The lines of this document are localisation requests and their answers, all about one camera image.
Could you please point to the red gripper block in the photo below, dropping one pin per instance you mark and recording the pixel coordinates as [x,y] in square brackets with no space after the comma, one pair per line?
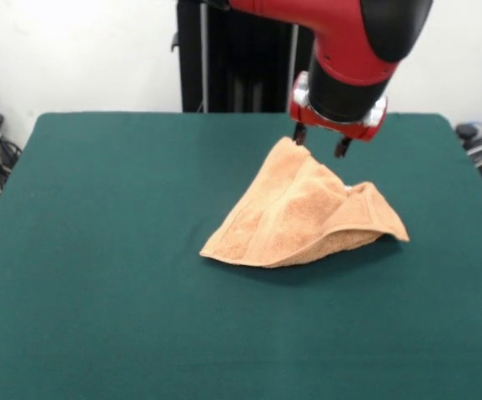
[328,125]

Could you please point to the tan terry towel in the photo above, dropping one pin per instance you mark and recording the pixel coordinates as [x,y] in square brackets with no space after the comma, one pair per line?
[307,216]

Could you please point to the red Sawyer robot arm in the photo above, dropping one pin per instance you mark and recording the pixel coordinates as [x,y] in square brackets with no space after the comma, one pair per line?
[349,41]

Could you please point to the dark green table cloth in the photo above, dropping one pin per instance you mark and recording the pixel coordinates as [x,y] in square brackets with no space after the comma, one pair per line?
[99,291]

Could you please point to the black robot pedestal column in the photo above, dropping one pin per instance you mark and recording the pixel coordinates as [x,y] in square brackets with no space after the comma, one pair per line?
[241,62]

